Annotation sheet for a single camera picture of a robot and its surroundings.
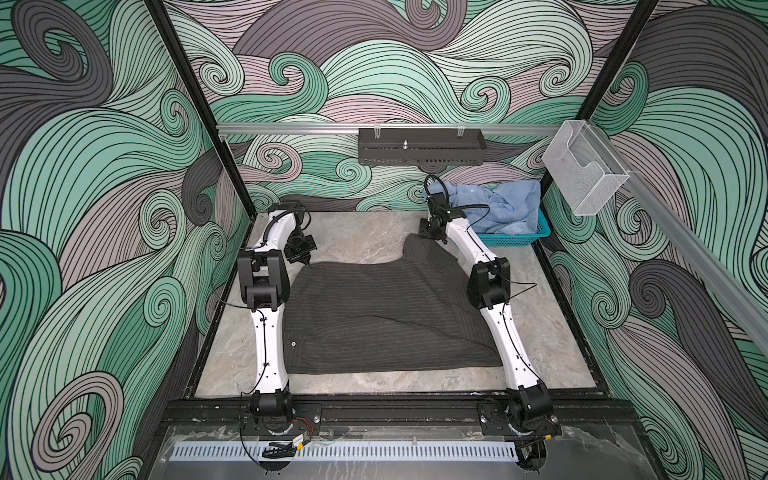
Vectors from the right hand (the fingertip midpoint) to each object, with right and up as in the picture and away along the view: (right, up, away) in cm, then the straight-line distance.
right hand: (426, 229), depth 113 cm
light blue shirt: (+28, +9, +1) cm, 29 cm away
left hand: (-43, -10, -12) cm, 45 cm away
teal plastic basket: (+32, -4, -6) cm, 33 cm away
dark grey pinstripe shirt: (-7, -27, -18) cm, 34 cm away
